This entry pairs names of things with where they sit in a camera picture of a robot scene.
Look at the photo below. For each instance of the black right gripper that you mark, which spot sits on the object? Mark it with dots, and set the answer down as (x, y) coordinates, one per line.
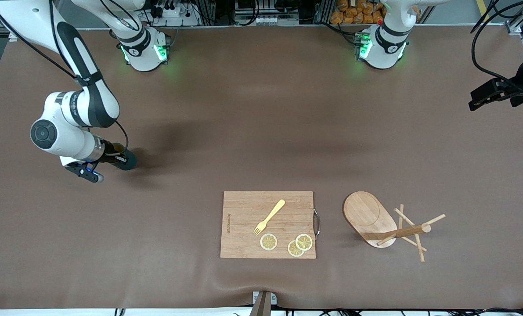
(117, 157)

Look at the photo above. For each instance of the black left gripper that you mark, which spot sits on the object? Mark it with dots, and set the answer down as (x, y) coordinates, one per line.
(518, 83)

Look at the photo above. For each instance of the dark green ribbed mug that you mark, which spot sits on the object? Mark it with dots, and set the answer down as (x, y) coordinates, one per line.
(131, 163)

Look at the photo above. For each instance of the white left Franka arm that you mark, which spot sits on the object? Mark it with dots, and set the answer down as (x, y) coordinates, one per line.
(382, 55)

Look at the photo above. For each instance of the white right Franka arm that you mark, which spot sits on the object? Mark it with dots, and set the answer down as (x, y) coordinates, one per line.
(90, 105)

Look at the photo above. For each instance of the wooden mug tree rack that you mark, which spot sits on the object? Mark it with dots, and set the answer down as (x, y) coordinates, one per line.
(366, 213)

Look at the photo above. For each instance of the bamboo cutting board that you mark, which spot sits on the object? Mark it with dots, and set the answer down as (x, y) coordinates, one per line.
(243, 228)

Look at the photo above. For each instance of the white power strip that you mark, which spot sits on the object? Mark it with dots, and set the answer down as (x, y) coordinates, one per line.
(173, 12)

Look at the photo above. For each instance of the yellow plastic fork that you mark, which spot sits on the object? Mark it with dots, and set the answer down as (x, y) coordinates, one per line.
(273, 211)

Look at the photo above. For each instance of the orange snack bag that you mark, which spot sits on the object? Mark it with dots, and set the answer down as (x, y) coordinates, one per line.
(353, 15)

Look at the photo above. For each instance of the dried lemon slice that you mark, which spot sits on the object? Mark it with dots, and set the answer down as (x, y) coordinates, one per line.
(268, 242)
(293, 251)
(304, 242)

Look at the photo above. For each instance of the white multi-socket strip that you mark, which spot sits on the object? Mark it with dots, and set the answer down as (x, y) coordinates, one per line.
(265, 19)

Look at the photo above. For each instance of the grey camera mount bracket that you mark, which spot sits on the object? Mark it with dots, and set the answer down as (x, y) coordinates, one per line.
(263, 305)

